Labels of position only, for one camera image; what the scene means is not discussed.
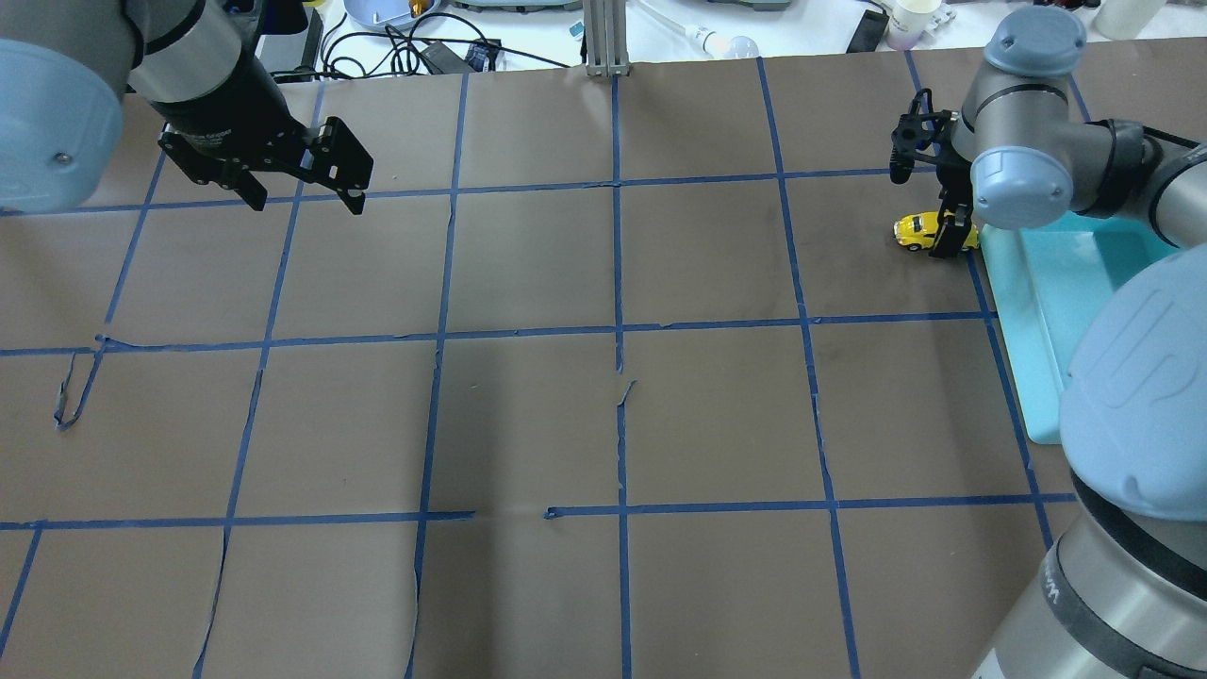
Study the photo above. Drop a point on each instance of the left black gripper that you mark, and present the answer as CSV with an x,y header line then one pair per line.
x,y
229,107

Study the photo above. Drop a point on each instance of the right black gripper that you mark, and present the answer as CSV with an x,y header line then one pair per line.
x,y
954,229

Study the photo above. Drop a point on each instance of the yellow beetle toy car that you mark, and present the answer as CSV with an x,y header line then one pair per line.
x,y
920,232

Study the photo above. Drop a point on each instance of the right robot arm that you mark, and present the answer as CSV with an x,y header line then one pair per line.
x,y
1120,594

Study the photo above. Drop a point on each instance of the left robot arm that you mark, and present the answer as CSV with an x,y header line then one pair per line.
x,y
68,64

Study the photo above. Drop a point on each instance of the black power adapter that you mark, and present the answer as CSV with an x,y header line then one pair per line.
x,y
289,37

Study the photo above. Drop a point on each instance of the light blue plastic bin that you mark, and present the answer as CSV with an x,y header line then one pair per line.
x,y
1048,285

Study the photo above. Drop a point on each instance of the white paper cup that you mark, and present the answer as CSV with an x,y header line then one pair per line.
x,y
907,21

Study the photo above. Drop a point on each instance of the blue bowl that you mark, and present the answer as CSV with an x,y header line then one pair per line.
x,y
378,14

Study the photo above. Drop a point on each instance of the white light bulb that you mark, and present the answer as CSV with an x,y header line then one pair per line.
x,y
724,46

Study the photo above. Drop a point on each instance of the aluminium frame post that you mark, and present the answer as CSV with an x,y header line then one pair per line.
x,y
606,38

